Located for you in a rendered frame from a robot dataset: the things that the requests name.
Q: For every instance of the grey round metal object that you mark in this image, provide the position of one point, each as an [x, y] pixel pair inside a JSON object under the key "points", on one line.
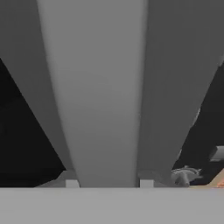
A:
{"points": [[183, 174]]}

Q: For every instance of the pale grey block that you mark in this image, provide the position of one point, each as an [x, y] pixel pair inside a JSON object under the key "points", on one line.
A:
{"points": [[218, 153]]}

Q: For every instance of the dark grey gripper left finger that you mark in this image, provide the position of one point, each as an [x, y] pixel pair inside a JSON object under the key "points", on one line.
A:
{"points": [[71, 183]]}

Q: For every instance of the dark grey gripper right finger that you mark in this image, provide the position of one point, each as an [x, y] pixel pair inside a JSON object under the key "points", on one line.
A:
{"points": [[146, 183]]}

